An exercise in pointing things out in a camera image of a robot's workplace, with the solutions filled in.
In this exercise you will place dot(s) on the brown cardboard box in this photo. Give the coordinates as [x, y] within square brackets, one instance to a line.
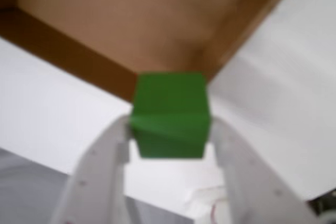
[131, 11]

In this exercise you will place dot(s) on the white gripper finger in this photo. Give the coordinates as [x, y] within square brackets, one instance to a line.
[254, 187]
[99, 182]

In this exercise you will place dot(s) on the green cube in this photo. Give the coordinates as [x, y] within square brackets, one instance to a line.
[170, 113]

